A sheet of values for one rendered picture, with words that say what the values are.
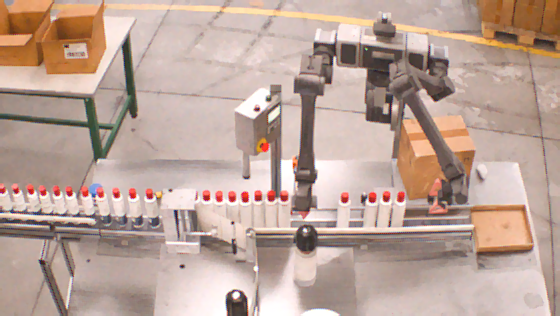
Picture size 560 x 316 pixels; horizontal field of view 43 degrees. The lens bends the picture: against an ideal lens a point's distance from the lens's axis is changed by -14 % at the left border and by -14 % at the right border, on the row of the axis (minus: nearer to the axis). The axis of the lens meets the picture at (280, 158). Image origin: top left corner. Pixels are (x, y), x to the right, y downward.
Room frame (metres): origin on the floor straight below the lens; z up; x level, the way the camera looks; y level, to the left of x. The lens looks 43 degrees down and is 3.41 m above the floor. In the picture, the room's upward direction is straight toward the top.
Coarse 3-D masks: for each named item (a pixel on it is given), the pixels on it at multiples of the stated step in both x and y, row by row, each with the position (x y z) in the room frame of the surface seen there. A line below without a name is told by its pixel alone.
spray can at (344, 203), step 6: (342, 198) 2.28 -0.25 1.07; (348, 198) 2.29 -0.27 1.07; (342, 204) 2.28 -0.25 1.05; (348, 204) 2.28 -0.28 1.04; (342, 210) 2.27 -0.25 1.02; (348, 210) 2.28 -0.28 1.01; (342, 216) 2.27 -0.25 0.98; (348, 216) 2.28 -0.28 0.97; (342, 222) 2.27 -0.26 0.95; (336, 228) 2.29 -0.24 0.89
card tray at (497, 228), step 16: (480, 208) 2.42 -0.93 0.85; (496, 208) 2.42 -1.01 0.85; (512, 208) 2.42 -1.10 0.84; (480, 224) 2.33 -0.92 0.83; (496, 224) 2.33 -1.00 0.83; (512, 224) 2.32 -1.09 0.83; (528, 224) 2.30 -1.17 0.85; (480, 240) 2.24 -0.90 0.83; (496, 240) 2.23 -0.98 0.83; (512, 240) 2.22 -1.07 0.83; (528, 240) 2.22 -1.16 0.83
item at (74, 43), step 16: (64, 16) 3.84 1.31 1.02; (80, 16) 3.83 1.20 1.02; (96, 16) 3.63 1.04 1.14; (48, 32) 3.70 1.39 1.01; (64, 32) 3.84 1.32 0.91; (80, 32) 3.82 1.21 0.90; (96, 32) 3.66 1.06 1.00; (48, 48) 3.57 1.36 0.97; (64, 48) 3.57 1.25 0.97; (80, 48) 3.56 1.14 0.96; (96, 48) 3.63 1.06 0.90; (48, 64) 3.58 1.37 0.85; (64, 64) 3.57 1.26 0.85; (80, 64) 3.56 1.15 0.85; (96, 64) 3.59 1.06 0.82
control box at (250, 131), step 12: (252, 96) 2.43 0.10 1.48; (264, 96) 2.43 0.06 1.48; (276, 96) 2.43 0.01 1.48; (240, 108) 2.36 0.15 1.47; (252, 108) 2.36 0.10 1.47; (264, 108) 2.36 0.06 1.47; (240, 120) 2.33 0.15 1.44; (252, 120) 2.30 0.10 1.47; (264, 120) 2.34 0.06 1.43; (240, 132) 2.33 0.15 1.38; (252, 132) 2.30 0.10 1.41; (264, 132) 2.34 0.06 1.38; (276, 132) 2.40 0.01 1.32; (240, 144) 2.34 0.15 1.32; (252, 144) 2.30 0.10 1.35
